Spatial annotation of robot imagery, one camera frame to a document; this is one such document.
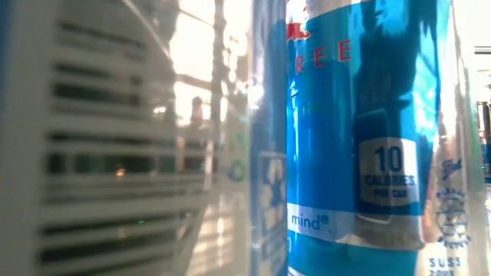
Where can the blue silver energy drink can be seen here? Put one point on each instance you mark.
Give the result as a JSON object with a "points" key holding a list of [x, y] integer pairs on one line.
{"points": [[345, 153], [115, 115]]}

